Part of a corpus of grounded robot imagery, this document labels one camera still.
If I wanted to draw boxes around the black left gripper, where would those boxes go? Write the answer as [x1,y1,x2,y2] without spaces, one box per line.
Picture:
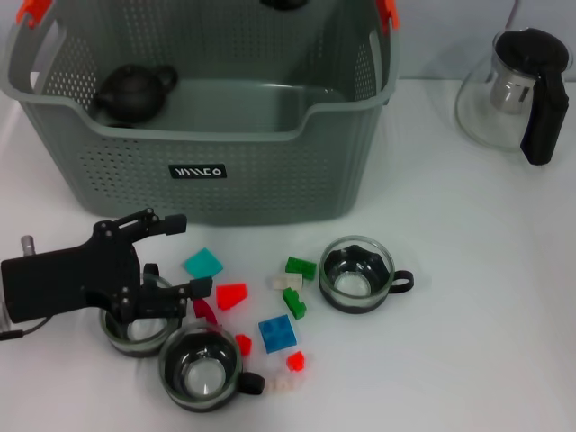
[1,209,213,325]

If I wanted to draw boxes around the teal flat building block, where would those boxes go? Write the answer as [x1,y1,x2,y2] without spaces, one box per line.
[181,247,225,279]

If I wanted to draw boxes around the dark red curved block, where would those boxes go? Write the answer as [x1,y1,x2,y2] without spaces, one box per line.
[192,297,222,328]

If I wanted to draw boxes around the orange-red slope building block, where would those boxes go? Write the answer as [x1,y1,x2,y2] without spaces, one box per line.
[215,282,248,311]

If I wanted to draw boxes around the grey perforated storage bin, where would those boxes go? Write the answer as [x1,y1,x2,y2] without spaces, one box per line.
[0,0,401,226]

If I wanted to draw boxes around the blue square building block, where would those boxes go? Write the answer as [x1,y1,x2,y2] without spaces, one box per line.
[256,314,299,355]

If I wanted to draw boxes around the white building brick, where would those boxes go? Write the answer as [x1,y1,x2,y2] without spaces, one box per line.
[272,272,305,292]
[265,375,296,393]

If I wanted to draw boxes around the green building brick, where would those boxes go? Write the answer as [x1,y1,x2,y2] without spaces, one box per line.
[282,287,307,320]
[285,256,318,280]

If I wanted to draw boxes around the black clay teapot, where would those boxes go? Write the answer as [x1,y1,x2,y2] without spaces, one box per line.
[93,64,179,123]

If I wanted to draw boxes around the glass pitcher black handle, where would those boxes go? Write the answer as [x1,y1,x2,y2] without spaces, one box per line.
[454,26,575,167]

